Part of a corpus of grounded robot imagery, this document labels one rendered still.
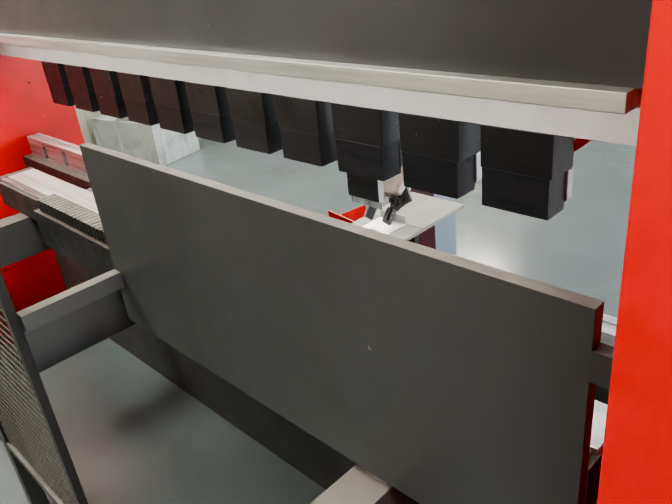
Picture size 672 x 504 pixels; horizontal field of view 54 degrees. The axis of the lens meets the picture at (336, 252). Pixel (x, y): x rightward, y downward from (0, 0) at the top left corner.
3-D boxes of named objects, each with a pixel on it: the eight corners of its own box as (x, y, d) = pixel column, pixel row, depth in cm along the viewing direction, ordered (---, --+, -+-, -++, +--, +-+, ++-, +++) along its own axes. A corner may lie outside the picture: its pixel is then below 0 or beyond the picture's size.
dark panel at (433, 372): (576, 588, 86) (604, 300, 66) (569, 598, 84) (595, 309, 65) (136, 315, 160) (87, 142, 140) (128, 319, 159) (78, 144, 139)
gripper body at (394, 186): (379, 146, 167) (363, 186, 166) (411, 152, 160) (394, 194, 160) (395, 157, 173) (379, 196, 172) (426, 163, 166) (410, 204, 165)
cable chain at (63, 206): (128, 237, 178) (124, 224, 176) (108, 246, 174) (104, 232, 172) (58, 204, 207) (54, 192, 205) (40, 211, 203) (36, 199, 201)
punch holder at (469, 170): (482, 186, 139) (482, 109, 132) (459, 199, 134) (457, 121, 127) (425, 174, 149) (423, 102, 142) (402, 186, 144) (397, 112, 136)
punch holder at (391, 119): (408, 170, 152) (404, 100, 145) (384, 182, 147) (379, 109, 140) (361, 160, 162) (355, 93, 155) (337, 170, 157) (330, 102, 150)
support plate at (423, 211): (464, 207, 176) (464, 204, 175) (402, 244, 160) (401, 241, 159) (411, 194, 187) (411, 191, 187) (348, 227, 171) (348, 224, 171)
